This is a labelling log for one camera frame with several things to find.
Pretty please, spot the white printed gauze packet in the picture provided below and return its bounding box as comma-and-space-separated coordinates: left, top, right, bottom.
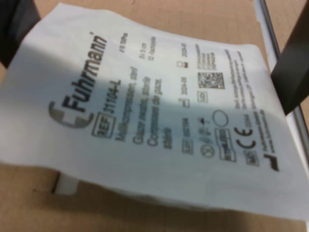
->
0, 2, 309, 223

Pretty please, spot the brown cardboard sheet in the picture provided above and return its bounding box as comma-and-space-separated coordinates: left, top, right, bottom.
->
0, 0, 309, 232

